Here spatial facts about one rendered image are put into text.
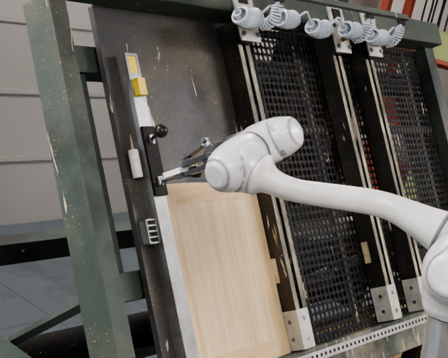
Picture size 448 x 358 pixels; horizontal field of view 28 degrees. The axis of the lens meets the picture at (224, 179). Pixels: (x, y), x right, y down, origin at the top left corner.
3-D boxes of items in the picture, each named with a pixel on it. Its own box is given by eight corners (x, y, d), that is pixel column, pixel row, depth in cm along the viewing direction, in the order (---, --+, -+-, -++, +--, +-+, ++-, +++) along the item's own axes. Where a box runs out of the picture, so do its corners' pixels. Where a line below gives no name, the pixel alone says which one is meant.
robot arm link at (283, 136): (250, 121, 226) (222, 138, 216) (299, 104, 216) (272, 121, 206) (268, 160, 228) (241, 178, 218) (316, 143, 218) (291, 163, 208)
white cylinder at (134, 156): (125, 151, 249) (130, 179, 248) (132, 148, 247) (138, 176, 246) (132, 150, 251) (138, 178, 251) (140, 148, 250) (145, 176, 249)
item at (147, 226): (142, 246, 246) (150, 243, 244) (137, 221, 246) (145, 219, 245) (153, 244, 249) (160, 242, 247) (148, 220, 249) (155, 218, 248)
